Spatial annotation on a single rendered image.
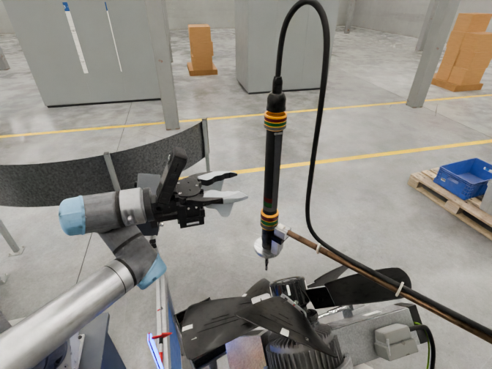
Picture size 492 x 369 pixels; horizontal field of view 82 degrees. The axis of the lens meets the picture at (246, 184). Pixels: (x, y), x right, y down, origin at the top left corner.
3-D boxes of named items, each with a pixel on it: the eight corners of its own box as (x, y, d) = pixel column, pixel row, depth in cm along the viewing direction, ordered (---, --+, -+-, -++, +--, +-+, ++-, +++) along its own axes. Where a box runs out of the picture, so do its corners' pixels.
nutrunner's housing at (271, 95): (277, 254, 76) (293, 75, 50) (269, 263, 73) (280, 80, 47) (265, 247, 78) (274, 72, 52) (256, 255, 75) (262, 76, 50)
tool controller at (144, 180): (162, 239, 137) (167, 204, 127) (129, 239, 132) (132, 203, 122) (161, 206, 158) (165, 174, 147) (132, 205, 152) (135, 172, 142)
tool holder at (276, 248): (292, 250, 74) (296, 222, 68) (277, 267, 69) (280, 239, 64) (264, 235, 78) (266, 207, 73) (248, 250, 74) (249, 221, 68)
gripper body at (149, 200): (202, 203, 68) (150, 212, 65) (199, 173, 63) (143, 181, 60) (208, 224, 62) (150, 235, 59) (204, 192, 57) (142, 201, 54)
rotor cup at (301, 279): (308, 312, 99) (299, 274, 102) (326, 319, 85) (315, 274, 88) (269, 323, 96) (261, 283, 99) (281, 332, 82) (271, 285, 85)
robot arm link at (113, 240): (118, 252, 70) (106, 254, 60) (91, 217, 71) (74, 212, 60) (145, 233, 73) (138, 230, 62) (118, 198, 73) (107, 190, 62)
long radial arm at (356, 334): (340, 370, 85) (330, 329, 88) (329, 362, 92) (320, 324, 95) (420, 344, 91) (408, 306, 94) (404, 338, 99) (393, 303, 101)
